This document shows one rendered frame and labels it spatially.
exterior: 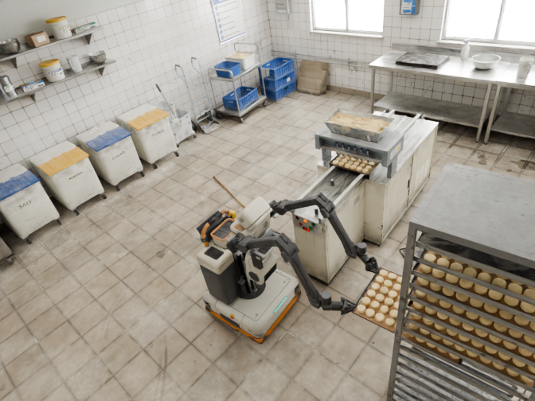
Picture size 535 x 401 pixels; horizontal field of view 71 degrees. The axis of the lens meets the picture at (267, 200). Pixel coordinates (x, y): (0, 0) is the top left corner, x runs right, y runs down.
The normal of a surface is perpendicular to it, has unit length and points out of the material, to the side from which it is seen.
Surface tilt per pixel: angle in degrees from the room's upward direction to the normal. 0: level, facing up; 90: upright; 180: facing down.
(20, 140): 90
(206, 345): 0
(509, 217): 0
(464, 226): 0
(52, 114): 90
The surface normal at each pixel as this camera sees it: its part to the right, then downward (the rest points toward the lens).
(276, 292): -0.13, -0.78
